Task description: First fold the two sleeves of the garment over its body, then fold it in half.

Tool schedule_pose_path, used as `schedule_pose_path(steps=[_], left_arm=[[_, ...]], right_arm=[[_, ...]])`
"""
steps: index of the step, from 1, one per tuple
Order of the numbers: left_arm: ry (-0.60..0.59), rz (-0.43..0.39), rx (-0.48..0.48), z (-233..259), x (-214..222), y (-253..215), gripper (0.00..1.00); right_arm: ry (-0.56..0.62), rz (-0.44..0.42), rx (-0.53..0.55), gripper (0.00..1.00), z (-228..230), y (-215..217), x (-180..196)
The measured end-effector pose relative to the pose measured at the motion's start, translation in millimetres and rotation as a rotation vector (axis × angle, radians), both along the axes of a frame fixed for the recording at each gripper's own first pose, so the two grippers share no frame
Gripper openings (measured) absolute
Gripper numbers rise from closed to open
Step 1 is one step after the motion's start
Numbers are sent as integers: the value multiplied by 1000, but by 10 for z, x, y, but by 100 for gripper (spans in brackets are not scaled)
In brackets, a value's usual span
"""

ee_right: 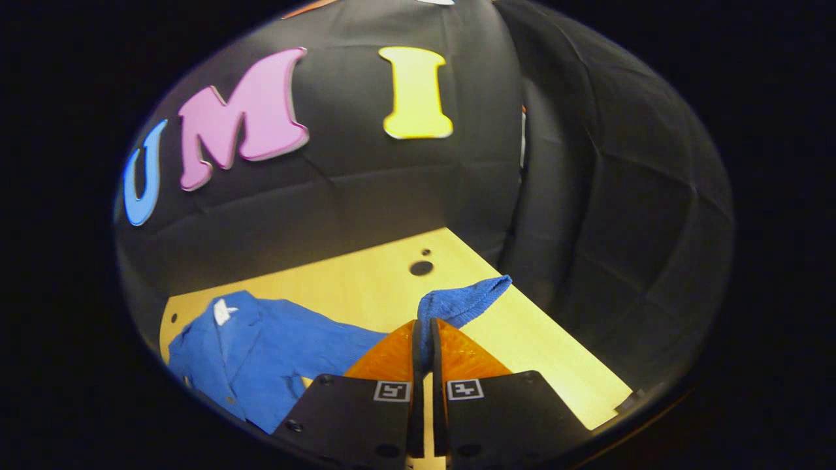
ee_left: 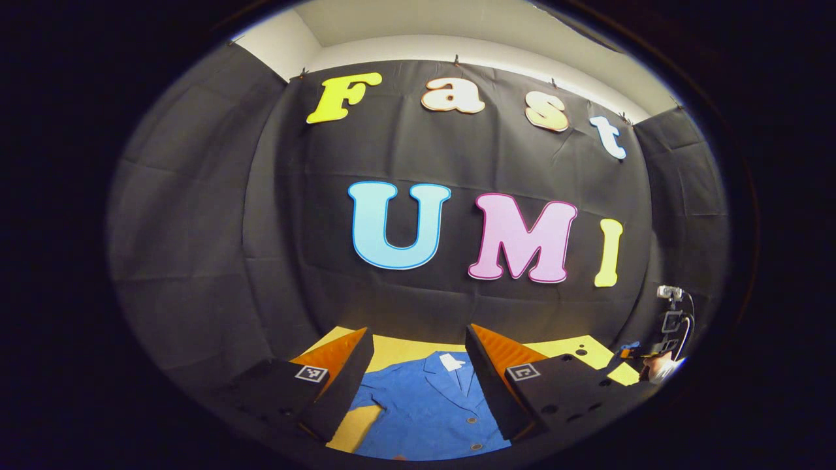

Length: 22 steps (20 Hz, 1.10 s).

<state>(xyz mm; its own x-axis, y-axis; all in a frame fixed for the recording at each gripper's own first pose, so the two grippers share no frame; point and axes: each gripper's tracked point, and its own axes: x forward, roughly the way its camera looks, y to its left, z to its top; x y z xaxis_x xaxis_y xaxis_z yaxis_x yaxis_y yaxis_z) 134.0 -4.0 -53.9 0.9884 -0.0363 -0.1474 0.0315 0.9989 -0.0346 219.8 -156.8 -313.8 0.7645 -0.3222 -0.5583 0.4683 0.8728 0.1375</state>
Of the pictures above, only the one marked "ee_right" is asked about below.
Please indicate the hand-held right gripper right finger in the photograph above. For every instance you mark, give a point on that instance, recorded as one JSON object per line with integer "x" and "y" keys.
{"x": 509, "y": 424}

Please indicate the black backdrop cloth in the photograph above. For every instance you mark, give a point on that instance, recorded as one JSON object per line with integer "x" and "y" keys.
{"x": 392, "y": 183}

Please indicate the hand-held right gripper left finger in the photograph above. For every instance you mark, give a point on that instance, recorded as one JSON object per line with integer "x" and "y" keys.
{"x": 366, "y": 418}

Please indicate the blue button shirt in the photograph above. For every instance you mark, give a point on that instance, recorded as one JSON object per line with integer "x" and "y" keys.
{"x": 294, "y": 352}

